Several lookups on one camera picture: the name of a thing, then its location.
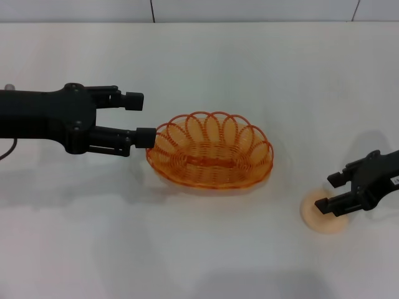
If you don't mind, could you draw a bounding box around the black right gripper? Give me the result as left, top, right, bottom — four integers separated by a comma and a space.
314, 149, 399, 217

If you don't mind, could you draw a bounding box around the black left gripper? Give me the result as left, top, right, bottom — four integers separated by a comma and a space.
0, 82, 145, 156

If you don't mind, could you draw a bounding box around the round beige bun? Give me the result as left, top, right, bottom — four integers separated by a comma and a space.
299, 188, 349, 235

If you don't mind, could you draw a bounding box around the orange woven plastic basket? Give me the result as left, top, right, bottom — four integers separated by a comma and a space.
145, 110, 274, 190

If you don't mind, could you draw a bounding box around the left gripper connector cable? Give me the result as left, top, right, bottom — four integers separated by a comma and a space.
0, 82, 19, 161

